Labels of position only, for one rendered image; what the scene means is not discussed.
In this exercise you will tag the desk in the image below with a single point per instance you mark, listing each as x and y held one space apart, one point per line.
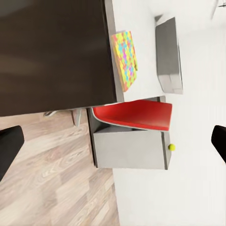
57 55

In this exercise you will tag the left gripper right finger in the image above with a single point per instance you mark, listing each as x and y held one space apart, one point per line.
218 139

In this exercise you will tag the toy box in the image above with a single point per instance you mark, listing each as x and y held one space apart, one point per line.
168 57

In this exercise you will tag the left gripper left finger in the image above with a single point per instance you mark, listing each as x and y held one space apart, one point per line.
11 141

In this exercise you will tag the swivel chair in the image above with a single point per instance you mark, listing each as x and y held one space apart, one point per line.
139 114

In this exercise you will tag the jigsaw puzzle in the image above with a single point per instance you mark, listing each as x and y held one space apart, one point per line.
125 57

